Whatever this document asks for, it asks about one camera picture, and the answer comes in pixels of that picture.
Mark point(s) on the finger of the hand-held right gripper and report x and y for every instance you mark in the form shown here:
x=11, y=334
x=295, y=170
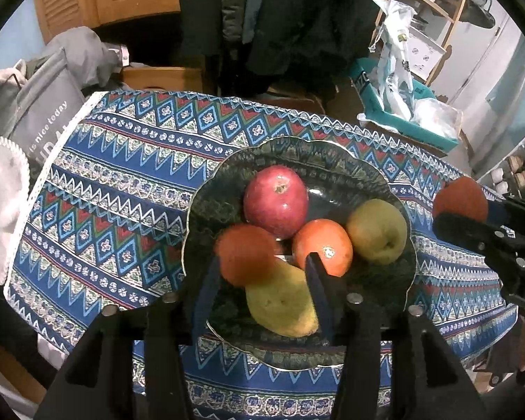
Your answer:
x=463, y=232
x=498, y=212

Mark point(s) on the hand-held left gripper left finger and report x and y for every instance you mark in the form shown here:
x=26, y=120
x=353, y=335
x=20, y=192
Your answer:
x=203, y=297

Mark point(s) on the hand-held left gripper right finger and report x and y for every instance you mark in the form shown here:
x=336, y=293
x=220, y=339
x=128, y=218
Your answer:
x=317, y=297

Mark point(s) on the small orange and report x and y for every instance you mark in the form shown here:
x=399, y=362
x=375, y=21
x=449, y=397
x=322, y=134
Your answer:
x=461, y=197

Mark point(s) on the yellow-green mango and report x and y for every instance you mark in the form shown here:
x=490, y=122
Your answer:
x=280, y=306

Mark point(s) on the large navel orange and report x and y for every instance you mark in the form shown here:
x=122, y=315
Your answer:
x=323, y=236

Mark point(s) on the medium orange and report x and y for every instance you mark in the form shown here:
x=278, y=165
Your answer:
x=249, y=253

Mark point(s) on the yellow-green apple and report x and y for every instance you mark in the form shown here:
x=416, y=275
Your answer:
x=376, y=232

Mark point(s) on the red apple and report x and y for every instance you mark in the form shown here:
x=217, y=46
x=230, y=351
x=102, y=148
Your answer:
x=275, y=210

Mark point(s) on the dark patterned plate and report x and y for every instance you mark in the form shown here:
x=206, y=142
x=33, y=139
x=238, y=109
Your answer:
x=332, y=175

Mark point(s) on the metal shoe rack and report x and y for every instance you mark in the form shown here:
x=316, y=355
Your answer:
x=516, y=170

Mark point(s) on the clear plastic bag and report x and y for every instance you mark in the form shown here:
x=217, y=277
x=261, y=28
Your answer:
x=437, y=116

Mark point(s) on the white refrigerator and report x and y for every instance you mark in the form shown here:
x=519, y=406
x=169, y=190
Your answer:
x=507, y=96

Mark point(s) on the blue patterned tablecloth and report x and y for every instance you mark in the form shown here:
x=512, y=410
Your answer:
x=113, y=183

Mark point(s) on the teal plastic bin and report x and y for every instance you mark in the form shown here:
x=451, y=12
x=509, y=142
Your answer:
x=367, y=92

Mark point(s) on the tall white plastic bag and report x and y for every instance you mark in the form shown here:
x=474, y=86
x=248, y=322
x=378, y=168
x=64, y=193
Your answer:
x=398, y=74

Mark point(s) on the white patterned drawer box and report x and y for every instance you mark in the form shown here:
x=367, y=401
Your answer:
x=424, y=50

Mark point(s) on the open cardboard box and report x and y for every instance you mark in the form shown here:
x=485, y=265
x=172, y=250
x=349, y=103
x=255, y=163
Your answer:
x=297, y=103

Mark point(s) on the dark cloth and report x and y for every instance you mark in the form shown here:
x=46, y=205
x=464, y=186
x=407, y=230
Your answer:
x=479, y=15

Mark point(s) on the wooden shelf rack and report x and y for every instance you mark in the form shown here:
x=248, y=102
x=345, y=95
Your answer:
x=453, y=19

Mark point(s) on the white towel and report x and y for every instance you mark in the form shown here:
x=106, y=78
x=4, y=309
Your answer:
x=2, y=210

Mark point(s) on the grey tote bag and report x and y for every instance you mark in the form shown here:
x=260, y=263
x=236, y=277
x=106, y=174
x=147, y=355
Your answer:
x=43, y=109

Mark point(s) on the dark hanging coat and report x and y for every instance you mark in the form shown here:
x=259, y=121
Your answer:
x=310, y=17

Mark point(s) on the grey crumpled jacket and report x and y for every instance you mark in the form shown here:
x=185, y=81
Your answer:
x=83, y=52

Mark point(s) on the black hanging coat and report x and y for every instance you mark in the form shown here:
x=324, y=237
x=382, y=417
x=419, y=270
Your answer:
x=205, y=8

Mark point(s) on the light grey cloth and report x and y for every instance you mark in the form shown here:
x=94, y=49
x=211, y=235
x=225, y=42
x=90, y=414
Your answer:
x=0, y=92

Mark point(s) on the grey hanging jacket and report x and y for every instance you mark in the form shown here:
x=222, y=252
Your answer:
x=245, y=8

